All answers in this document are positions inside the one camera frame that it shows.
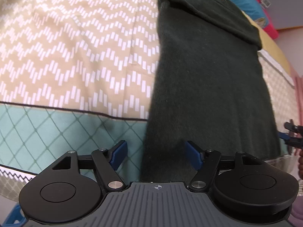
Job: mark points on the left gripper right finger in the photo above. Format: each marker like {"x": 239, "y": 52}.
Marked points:
{"x": 205, "y": 162}

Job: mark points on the yellow patterned bed cover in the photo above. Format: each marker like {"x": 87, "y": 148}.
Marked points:
{"x": 79, "y": 75}

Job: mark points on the grey board against wall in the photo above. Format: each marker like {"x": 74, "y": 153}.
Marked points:
{"x": 285, "y": 14}

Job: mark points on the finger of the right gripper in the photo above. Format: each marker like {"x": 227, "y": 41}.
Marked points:
{"x": 295, "y": 142}
{"x": 293, "y": 128}

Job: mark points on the red bed sheet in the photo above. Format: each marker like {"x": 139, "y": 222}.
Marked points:
{"x": 269, "y": 26}

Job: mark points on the dark green knit sweater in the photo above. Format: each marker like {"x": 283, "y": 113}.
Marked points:
{"x": 209, "y": 89}

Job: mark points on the person's right hand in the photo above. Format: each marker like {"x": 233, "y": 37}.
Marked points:
{"x": 300, "y": 165}

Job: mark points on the small white digital clock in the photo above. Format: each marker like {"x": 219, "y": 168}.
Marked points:
{"x": 265, "y": 3}

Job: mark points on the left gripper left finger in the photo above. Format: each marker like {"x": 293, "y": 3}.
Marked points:
{"x": 106, "y": 162}

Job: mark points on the blue plastic basket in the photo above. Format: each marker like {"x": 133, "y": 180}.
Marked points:
{"x": 15, "y": 218}

